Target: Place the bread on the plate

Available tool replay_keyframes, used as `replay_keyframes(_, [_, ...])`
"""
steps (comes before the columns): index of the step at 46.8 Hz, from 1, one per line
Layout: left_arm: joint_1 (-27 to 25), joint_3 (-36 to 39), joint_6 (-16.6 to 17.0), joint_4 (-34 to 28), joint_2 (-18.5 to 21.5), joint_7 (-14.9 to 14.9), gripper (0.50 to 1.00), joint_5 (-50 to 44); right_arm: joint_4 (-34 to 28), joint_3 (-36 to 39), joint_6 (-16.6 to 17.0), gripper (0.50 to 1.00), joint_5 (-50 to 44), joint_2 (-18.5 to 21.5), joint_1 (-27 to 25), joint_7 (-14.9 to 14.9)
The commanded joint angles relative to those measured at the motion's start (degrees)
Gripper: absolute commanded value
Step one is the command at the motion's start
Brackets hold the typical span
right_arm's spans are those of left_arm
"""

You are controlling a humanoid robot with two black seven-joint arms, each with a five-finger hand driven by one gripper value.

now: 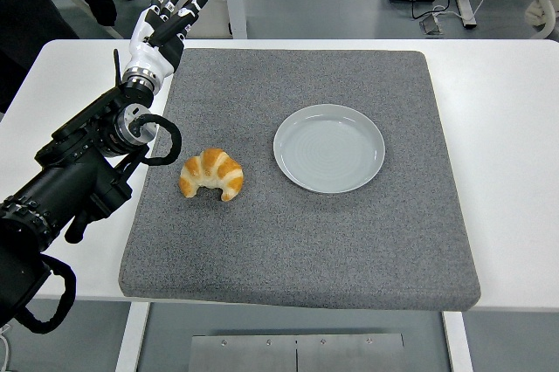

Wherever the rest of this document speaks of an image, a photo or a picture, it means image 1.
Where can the white and black hand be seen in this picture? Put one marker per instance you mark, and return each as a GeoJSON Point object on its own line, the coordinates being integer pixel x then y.
{"type": "Point", "coordinates": [146, 55]}

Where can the golden croissant bread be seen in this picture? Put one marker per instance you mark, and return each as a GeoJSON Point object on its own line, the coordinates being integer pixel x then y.
{"type": "Point", "coordinates": [214, 167]}

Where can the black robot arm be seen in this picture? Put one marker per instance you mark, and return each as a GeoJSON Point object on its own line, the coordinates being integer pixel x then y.
{"type": "Point", "coordinates": [65, 180]}

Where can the grey round plate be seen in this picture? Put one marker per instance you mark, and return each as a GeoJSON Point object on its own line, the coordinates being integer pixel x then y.
{"type": "Point", "coordinates": [327, 149]}

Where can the grey metal plate with screws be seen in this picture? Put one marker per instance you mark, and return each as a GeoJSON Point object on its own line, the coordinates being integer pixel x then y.
{"type": "Point", "coordinates": [297, 354]}

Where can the dark bulky object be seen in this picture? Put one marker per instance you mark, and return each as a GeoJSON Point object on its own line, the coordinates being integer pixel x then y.
{"type": "Point", "coordinates": [26, 18]}

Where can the grey speckled mat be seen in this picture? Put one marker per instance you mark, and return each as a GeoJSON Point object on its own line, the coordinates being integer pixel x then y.
{"type": "Point", "coordinates": [284, 236]}

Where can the white table leg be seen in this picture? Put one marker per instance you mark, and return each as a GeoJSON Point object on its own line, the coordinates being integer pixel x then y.
{"type": "Point", "coordinates": [131, 337]}
{"type": "Point", "coordinates": [457, 341]}

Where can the grey foot pedal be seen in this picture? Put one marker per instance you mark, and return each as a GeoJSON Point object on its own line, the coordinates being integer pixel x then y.
{"type": "Point", "coordinates": [432, 26]}

